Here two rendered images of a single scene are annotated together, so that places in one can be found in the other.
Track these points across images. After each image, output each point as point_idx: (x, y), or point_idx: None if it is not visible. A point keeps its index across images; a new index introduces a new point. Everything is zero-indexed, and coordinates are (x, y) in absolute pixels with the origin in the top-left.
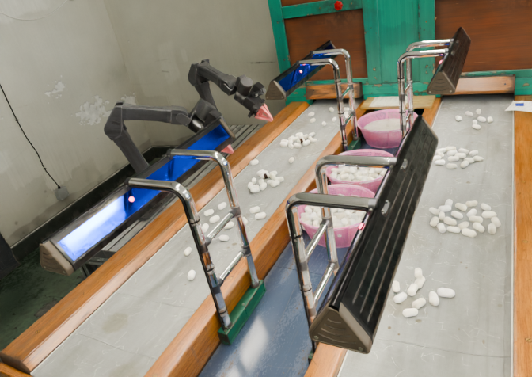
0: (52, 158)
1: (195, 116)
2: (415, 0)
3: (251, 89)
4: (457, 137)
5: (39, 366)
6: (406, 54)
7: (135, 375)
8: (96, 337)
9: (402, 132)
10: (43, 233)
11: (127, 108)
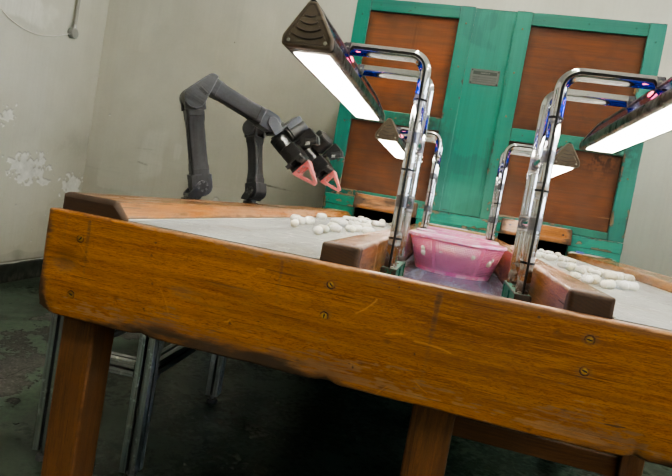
0: None
1: (284, 131)
2: (490, 137)
3: (329, 148)
4: None
5: (139, 220)
6: (515, 144)
7: (308, 249)
8: (214, 227)
9: (493, 225)
10: None
11: (221, 83)
